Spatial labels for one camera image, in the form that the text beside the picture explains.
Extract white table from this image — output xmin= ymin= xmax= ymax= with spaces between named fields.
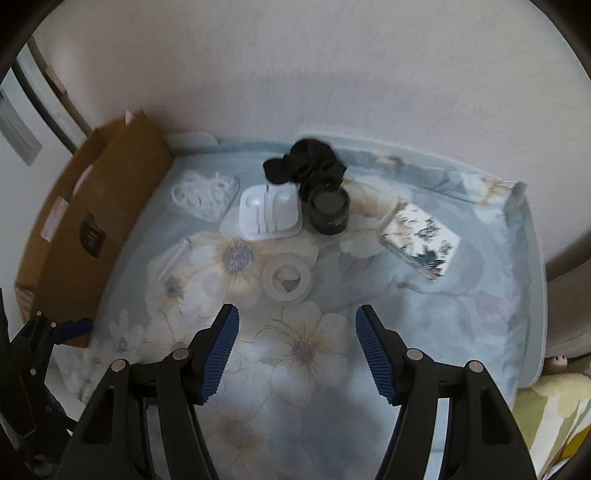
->
xmin=164 ymin=130 xmax=551 ymax=391

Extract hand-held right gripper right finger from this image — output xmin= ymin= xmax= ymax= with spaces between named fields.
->
xmin=355 ymin=305 xmax=539 ymax=480

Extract white earphone tray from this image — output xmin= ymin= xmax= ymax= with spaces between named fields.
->
xmin=239 ymin=185 xmax=304 ymax=241

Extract grey sofa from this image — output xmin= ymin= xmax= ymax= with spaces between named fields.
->
xmin=547 ymin=263 xmax=591 ymax=361

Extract black cloth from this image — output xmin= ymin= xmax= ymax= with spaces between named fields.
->
xmin=263 ymin=137 xmax=348 ymax=202

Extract dark round jar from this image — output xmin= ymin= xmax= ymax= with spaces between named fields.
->
xmin=305 ymin=187 xmax=350 ymax=235

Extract white cable bundle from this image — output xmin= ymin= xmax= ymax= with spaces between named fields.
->
xmin=172 ymin=170 xmax=240 ymax=220

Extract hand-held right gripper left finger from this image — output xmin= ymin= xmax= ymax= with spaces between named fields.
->
xmin=55 ymin=304 xmax=240 ymax=480

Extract white tape ring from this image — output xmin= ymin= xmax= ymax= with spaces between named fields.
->
xmin=262 ymin=256 xmax=314 ymax=304

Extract white wardrobe door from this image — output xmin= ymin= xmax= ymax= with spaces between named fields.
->
xmin=0 ymin=37 xmax=89 ymax=172

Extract pale blue floral cloth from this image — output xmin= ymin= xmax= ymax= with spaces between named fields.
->
xmin=60 ymin=137 xmax=531 ymax=480

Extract brown cardboard box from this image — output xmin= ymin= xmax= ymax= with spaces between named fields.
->
xmin=14 ymin=111 xmax=175 ymax=348

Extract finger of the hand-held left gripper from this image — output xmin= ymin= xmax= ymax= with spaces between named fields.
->
xmin=22 ymin=310 xmax=94 ymax=346

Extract white patterned box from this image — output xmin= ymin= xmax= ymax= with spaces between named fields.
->
xmin=379 ymin=200 xmax=463 ymax=281

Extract yellow green floral blanket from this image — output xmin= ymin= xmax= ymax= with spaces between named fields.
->
xmin=512 ymin=369 xmax=591 ymax=480

